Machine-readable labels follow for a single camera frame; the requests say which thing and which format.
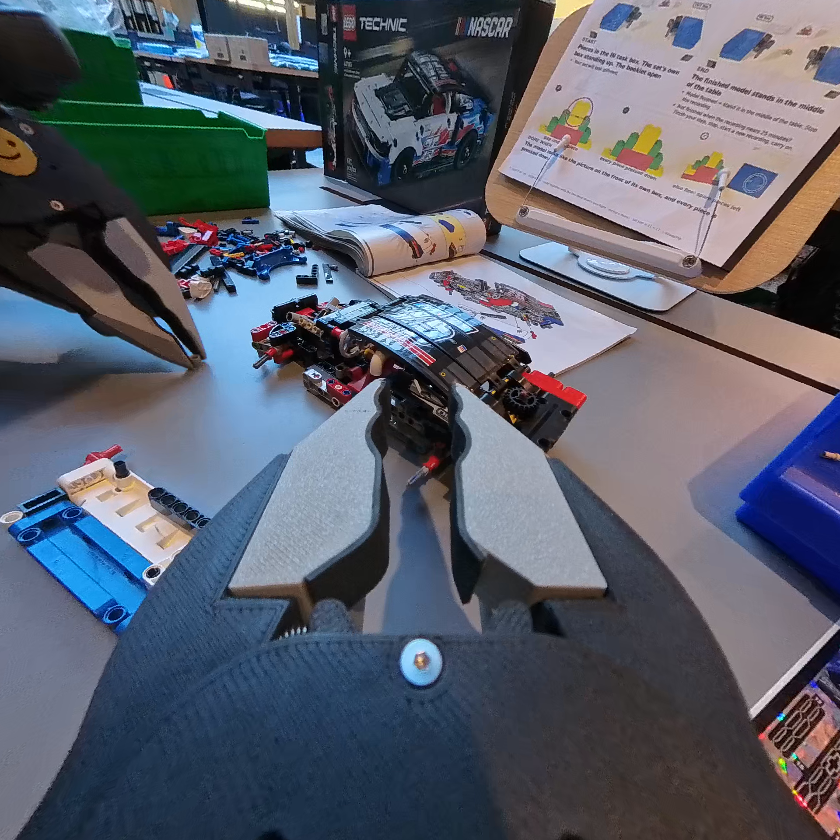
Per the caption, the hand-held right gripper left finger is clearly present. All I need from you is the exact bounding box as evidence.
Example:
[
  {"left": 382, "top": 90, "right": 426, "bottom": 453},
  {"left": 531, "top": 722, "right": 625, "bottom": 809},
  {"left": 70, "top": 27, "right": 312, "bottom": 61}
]
[{"left": 226, "top": 379, "right": 391, "bottom": 608}]

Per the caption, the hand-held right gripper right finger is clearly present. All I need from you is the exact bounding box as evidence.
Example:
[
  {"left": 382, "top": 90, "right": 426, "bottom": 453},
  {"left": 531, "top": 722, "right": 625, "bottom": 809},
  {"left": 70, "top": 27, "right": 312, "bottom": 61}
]
[{"left": 449, "top": 384, "right": 609, "bottom": 603}]

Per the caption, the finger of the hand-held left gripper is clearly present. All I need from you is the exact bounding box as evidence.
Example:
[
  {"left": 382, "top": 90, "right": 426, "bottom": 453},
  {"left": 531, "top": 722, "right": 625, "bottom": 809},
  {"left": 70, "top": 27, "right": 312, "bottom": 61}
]
[
  {"left": 26, "top": 239, "right": 198, "bottom": 370},
  {"left": 100, "top": 215, "right": 207, "bottom": 362}
]

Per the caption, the blue white brick assembly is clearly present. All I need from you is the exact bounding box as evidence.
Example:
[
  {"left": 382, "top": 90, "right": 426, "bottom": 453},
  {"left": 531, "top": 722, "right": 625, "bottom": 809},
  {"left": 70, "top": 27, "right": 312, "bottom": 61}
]
[{"left": 0, "top": 444, "right": 212, "bottom": 635}]

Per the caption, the pile of loose bricks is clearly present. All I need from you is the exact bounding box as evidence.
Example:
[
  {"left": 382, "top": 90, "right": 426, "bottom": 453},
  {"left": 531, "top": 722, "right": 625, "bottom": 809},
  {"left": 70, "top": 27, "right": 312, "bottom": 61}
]
[{"left": 156, "top": 215, "right": 342, "bottom": 303}]

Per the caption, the green plastic bin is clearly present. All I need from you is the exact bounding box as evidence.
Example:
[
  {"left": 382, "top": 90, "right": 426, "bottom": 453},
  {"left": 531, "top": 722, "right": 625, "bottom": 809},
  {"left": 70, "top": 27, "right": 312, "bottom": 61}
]
[{"left": 36, "top": 28, "right": 271, "bottom": 217}]

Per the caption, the wood-edged table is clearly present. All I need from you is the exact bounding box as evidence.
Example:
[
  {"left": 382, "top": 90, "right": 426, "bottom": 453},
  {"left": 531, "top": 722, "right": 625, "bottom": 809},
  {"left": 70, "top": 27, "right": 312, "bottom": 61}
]
[{"left": 140, "top": 80, "right": 324, "bottom": 150}]

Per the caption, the brick race car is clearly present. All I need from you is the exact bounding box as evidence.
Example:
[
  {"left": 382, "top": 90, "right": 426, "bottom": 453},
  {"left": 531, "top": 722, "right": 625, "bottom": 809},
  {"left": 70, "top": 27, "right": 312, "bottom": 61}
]
[{"left": 251, "top": 293, "right": 588, "bottom": 488}]

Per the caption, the background storage shelving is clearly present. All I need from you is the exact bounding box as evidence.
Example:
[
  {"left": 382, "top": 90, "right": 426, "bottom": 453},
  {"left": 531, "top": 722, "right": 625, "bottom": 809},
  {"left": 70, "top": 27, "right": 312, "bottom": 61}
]
[{"left": 112, "top": 0, "right": 320, "bottom": 81}]

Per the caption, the white flat stand base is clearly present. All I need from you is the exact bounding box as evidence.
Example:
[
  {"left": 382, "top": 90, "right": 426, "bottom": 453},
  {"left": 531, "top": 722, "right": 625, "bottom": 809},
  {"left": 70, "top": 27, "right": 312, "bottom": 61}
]
[{"left": 518, "top": 241, "right": 698, "bottom": 314}]

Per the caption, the building instruction booklet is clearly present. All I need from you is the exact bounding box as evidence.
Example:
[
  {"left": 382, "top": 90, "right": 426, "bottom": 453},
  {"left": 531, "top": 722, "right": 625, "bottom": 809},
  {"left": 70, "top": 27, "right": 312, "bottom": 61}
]
[{"left": 274, "top": 205, "right": 637, "bottom": 376}]

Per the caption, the blue plastic bin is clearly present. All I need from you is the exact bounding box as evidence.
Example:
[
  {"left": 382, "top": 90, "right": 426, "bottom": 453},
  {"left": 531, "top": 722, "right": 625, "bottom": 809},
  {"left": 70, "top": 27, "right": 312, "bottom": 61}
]
[{"left": 735, "top": 392, "right": 840, "bottom": 596}]

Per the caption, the white stand ledge bar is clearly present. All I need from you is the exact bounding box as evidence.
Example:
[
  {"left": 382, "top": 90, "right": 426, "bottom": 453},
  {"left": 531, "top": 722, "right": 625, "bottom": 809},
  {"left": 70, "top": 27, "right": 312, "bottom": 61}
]
[{"left": 514, "top": 205, "right": 704, "bottom": 281}]

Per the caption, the brick set box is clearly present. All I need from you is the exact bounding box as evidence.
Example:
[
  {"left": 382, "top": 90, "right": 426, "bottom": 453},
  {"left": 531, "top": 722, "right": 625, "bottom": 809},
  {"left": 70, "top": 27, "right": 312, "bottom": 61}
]
[{"left": 315, "top": 0, "right": 557, "bottom": 235}]

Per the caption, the wooden document stand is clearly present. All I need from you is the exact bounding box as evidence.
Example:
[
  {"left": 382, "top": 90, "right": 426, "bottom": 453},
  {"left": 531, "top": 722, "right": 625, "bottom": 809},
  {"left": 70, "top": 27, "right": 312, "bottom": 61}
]
[{"left": 484, "top": 0, "right": 840, "bottom": 296}]

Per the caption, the holographic sticker sheet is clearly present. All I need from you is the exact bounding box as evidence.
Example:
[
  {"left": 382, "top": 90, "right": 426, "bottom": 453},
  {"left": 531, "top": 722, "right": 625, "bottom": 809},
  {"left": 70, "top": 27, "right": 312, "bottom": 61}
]
[{"left": 750, "top": 623, "right": 840, "bottom": 840}]

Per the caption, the printed paper sheet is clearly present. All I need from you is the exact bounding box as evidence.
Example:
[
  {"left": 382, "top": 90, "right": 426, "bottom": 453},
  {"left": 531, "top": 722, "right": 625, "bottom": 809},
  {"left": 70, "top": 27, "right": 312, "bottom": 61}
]
[{"left": 499, "top": 0, "right": 840, "bottom": 270}]

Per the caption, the blue curved brick frame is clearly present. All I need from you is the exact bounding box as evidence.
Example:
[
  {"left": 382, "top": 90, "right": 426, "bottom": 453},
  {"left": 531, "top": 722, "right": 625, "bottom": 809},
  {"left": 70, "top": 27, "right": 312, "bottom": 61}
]
[{"left": 252, "top": 245, "right": 309, "bottom": 281}]

